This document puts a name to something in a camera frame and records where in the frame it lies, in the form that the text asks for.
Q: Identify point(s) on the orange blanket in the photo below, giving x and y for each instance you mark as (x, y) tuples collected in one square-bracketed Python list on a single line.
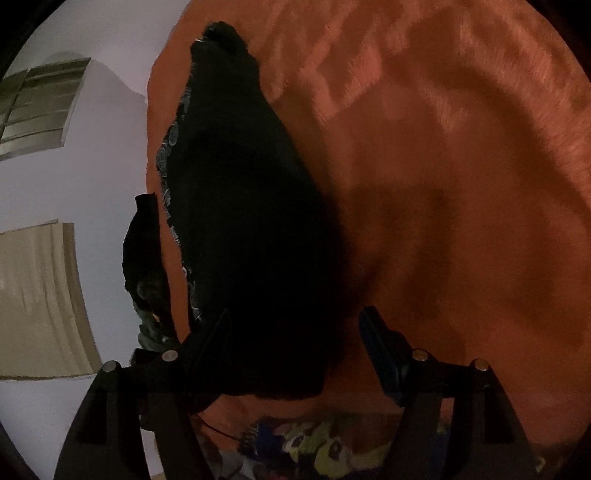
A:
[(438, 184)]

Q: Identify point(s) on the dark cloth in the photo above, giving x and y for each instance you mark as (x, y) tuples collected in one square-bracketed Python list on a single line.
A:
[(141, 249)]

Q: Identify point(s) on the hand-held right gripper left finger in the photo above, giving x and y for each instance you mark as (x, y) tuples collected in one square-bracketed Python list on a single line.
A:
[(208, 344)]

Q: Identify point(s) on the black patterned garment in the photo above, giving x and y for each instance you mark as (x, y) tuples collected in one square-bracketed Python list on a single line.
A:
[(249, 230)]

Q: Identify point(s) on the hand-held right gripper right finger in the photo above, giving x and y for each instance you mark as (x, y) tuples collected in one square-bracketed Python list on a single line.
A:
[(376, 342)]

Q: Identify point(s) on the colourful printed cloth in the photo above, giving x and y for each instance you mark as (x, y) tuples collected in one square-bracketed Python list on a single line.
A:
[(323, 447)]

